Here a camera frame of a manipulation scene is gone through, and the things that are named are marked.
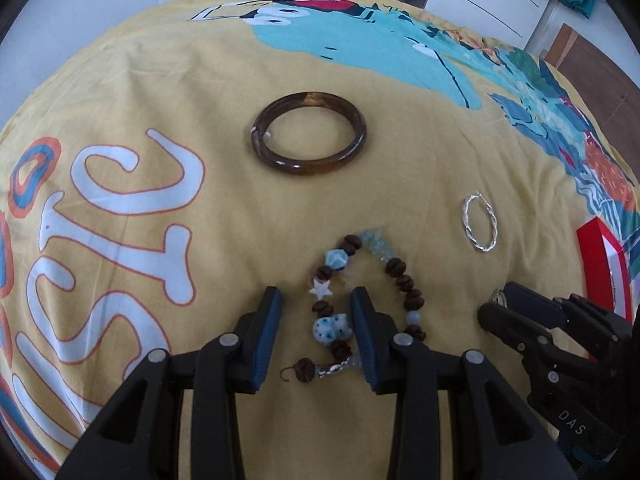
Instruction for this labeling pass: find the silver twisted hoop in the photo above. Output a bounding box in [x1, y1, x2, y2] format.
[461, 192, 500, 253]

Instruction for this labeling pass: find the wooden headboard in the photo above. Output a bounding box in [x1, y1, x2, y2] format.
[542, 22, 640, 171]

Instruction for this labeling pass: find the brown and blue beaded bracelet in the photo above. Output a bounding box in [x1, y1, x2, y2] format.
[281, 227, 427, 385]

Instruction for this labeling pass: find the red cardboard box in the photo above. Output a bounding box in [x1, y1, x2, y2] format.
[576, 217, 633, 321]

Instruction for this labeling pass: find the dark brown bangle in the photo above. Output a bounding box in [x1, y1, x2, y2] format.
[250, 91, 368, 178]

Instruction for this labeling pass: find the white wardrobe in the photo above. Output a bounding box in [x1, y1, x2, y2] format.
[250, 0, 556, 48]

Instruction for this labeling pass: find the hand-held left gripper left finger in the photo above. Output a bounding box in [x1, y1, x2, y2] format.
[57, 286, 285, 480]

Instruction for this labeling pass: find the yellow printed blanket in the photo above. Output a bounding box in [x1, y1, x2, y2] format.
[0, 0, 640, 480]

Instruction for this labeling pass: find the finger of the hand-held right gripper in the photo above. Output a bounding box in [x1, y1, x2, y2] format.
[502, 281, 601, 333]
[477, 302, 566, 376]

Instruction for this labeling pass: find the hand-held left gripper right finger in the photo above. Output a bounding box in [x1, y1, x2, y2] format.
[349, 286, 576, 480]

